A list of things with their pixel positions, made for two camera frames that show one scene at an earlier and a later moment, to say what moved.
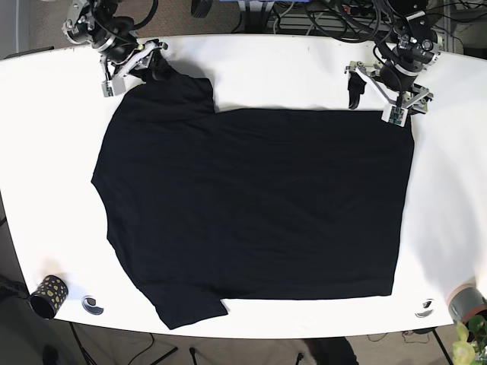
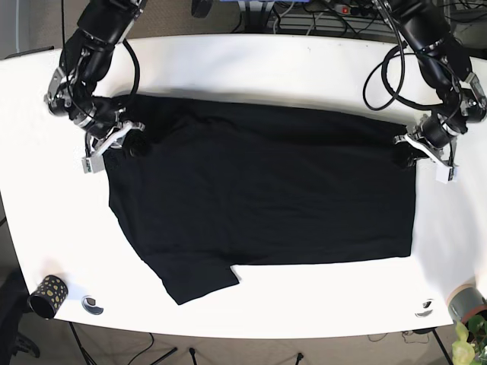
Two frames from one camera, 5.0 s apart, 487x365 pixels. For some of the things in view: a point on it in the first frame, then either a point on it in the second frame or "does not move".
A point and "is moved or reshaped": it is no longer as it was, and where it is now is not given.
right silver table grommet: (428, 305) does not move
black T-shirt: (202, 206) is moved or reshaped
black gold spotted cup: (48, 298) does not move
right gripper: (415, 46) to (435, 132)
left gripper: (113, 37) to (100, 120)
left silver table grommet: (90, 305) does not move
